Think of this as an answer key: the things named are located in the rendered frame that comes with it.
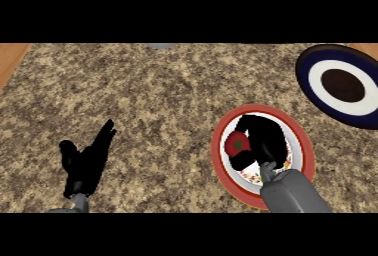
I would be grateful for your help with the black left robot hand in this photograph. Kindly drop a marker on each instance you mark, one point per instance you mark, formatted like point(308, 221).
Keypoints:
point(87, 166)

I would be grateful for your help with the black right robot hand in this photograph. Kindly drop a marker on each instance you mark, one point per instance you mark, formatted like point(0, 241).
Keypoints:
point(267, 140)

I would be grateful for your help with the red tomato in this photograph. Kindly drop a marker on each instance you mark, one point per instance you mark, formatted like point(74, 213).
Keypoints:
point(236, 143)

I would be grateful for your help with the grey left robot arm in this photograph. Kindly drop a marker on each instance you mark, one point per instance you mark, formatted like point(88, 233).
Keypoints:
point(75, 204)

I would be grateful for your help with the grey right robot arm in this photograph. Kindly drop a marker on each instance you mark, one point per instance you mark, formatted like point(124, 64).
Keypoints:
point(289, 191)

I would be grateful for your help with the red-rimmed white plate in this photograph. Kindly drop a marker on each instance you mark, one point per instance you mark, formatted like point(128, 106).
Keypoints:
point(300, 133)

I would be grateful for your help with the navy and white plate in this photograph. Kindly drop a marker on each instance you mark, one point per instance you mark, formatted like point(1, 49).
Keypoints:
point(339, 85)

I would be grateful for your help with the grey object at edge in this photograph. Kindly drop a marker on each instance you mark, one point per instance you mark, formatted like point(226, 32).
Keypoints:
point(161, 45)

